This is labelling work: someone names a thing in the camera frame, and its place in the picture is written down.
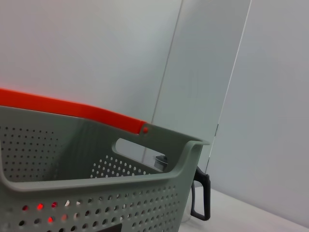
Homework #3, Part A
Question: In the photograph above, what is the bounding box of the grey perforated storage bin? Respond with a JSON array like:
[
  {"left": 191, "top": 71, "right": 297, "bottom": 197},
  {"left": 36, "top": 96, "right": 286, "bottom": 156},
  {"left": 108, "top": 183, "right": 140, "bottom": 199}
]
[{"left": 0, "top": 105, "right": 210, "bottom": 232}]

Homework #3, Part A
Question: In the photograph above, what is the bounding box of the orange bin handle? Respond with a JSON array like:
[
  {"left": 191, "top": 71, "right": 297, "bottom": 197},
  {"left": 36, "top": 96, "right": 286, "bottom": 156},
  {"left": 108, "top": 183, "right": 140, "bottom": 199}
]
[{"left": 0, "top": 88, "right": 149, "bottom": 135}]

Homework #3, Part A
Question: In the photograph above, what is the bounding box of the glass pitcher black handle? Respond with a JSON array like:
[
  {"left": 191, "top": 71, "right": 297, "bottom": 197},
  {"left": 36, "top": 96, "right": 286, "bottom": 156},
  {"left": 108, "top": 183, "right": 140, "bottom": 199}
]
[{"left": 153, "top": 155, "right": 211, "bottom": 222}]

